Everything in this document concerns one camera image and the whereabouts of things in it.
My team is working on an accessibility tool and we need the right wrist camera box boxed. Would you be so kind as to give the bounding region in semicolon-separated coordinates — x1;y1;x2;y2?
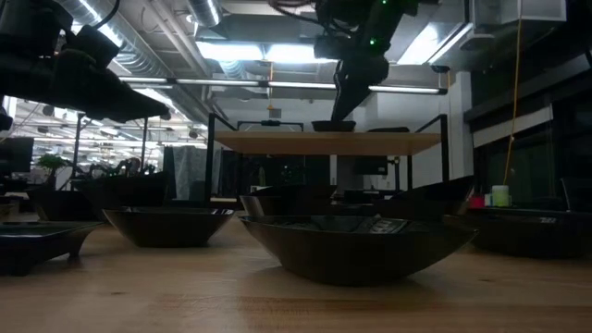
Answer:
313;34;344;61

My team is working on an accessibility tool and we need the black monitor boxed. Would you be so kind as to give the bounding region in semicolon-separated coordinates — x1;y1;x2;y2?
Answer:
353;155;389;176

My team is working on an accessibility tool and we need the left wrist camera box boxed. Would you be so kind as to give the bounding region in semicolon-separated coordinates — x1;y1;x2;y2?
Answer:
64;23;122;71

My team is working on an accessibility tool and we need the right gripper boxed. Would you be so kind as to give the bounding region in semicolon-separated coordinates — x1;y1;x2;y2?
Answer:
330;54;390;122

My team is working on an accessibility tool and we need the black rounded square bowl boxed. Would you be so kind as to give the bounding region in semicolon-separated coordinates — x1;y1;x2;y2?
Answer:
102;206;236;249

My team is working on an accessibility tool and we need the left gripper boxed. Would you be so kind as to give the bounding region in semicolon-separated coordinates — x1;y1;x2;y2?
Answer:
0;47;170;123

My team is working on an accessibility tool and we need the small square black plate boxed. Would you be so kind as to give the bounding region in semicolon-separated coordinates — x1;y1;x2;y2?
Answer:
0;220;106;278

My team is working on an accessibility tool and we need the grey partition panel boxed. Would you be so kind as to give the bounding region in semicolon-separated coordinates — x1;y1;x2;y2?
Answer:
171;145;209;201

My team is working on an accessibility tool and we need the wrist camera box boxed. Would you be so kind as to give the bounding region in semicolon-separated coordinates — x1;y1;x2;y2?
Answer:
313;34;344;61
64;23;122;71

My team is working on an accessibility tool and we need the wooden shelf with black legs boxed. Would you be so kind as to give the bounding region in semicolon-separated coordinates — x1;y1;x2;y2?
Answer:
204;112;450;207

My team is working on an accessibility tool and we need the dark monitor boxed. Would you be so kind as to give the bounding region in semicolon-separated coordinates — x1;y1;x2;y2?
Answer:
0;136;36;175

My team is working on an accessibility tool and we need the left camera cable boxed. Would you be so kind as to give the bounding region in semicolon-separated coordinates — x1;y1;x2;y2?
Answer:
92;0;122;30

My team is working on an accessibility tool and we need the green background plant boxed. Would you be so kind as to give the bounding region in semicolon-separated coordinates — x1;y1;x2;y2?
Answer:
36;154;70;186

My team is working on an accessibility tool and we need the long ceiling light strip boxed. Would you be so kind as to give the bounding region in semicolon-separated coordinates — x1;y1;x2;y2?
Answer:
118;76;448;96

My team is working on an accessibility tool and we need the white and green cup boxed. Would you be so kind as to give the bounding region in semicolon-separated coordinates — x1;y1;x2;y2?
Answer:
490;184;512;208

